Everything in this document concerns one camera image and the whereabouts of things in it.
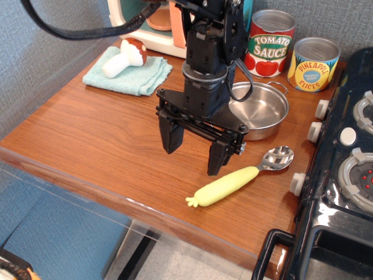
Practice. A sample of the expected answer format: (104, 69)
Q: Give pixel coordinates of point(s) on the toy mushroom brown cap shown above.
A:
(132, 53)

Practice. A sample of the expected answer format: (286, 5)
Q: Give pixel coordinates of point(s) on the spoon with green handle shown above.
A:
(275, 159)

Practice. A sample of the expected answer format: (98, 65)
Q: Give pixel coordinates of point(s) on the black toy stove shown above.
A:
(333, 223)

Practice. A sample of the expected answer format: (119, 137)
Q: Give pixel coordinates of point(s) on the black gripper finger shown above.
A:
(171, 132)
(219, 154)

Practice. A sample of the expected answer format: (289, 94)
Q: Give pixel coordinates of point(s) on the tomato sauce can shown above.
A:
(270, 37)

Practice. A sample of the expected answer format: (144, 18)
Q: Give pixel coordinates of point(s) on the small steel pot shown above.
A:
(263, 111)

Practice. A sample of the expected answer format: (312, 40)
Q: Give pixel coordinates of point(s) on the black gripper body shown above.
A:
(202, 106)

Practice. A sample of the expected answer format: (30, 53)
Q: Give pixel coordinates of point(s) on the orange toy plate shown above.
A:
(161, 19)

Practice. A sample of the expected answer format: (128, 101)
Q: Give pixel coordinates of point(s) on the orange object in tray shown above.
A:
(12, 271)

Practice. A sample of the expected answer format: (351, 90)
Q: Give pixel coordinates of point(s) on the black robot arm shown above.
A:
(216, 40)

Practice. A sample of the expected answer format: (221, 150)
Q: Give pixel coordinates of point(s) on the toy microwave teal and cream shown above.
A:
(157, 41)

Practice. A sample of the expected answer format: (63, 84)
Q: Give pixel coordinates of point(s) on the pineapple slices can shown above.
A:
(313, 64)

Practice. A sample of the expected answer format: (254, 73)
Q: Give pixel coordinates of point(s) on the light blue folded cloth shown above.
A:
(136, 81)

